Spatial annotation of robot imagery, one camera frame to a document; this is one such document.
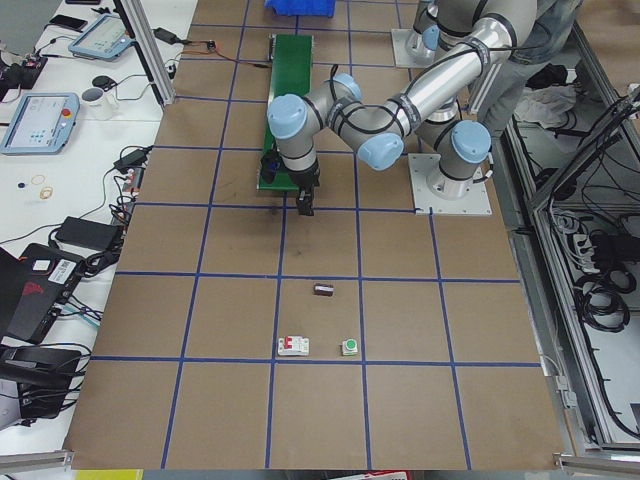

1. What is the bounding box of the far teach pendant tablet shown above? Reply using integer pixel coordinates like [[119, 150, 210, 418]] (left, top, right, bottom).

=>
[[68, 14, 133, 61]]

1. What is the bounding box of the teach pendant tablet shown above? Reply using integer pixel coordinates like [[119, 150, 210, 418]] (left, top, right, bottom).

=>
[[1, 93, 80, 155], [68, 14, 133, 61]]

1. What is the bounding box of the wrist black camera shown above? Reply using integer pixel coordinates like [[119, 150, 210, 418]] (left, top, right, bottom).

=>
[[260, 150, 280, 184]]

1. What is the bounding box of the person in grey jacket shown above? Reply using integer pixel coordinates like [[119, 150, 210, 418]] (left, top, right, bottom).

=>
[[477, 0, 582, 139]]

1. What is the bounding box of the near teach pendant tablet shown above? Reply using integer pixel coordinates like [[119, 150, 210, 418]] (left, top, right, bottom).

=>
[[1, 93, 80, 155]]

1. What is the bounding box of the green push button switch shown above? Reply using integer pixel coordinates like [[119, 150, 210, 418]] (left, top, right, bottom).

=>
[[341, 338, 359, 356]]

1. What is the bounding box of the brown cylindrical capacitor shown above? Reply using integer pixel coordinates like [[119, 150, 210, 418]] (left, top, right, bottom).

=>
[[313, 283, 335, 297]]

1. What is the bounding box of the aluminium frame post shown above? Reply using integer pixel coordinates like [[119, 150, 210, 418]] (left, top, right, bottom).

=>
[[114, 0, 176, 108]]

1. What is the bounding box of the blue plastic bin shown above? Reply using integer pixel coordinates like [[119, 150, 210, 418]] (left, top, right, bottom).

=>
[[264, 0, 336, 17]]

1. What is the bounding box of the green conveyor belt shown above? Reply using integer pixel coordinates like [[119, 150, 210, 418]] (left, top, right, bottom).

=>
[[257, 34, 313, 192]]

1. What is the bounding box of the black computer mouse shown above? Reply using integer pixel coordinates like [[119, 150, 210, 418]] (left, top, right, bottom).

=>
[[92, 75, 118, 92]]

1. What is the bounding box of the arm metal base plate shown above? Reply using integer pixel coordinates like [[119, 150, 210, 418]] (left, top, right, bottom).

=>
[[391, 26, 439, 68], [408, 153, 492, 217]]

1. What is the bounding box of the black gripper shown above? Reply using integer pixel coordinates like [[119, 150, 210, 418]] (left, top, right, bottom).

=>
[[288, 160, 320, 216]]

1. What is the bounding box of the small black power adapter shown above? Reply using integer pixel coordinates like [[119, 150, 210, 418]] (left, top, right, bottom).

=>
[[152, 27, 183, 45]]

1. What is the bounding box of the black laptop computer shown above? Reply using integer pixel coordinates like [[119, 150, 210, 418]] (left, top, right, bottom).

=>
[[1, 243, 85, 344]]

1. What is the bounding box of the black smartphone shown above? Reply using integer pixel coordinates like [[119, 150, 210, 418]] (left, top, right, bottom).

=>
[[48, 14, 88, 32]]

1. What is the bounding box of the black power adapter brick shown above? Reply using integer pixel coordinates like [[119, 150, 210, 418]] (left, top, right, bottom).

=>
[[55, 217, 123, 251]]

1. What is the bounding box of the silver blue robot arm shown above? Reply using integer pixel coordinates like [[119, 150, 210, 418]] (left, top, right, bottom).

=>
[[267, 1, 537, 216], [405, 0, 440, 58]]

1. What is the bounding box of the white red circuit breaker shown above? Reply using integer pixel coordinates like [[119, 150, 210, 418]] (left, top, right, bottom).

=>
[[277, 335, 310, 356]]

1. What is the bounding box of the white mug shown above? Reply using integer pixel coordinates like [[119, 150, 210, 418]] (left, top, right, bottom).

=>
[[81, 87, 118, 120]]

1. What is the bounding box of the red black conveyor cable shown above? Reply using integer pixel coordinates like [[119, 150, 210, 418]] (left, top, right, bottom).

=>
[[182, 43, 274, 69]]

